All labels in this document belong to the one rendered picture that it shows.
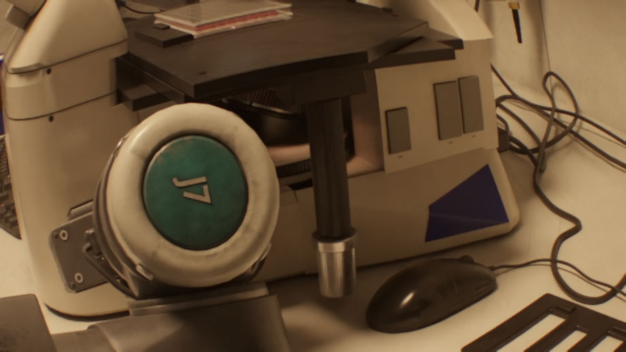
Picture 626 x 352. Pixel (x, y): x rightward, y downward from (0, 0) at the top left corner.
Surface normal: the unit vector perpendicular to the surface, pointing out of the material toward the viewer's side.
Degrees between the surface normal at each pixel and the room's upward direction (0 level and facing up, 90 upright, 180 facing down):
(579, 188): 0
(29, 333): 53
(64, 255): 65
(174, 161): 60
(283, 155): 0
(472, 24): 38
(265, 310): 71
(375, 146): 90
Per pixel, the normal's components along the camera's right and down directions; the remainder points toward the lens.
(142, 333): 0.00, -0.74
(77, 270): 0.31, -0.14
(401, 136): 0.43, 0.27
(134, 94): -0.09, -0.94
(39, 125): 0.05, 0.33
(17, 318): 0.51, -0.43
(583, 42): -0.90, 0.22
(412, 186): 0.25, -0.42
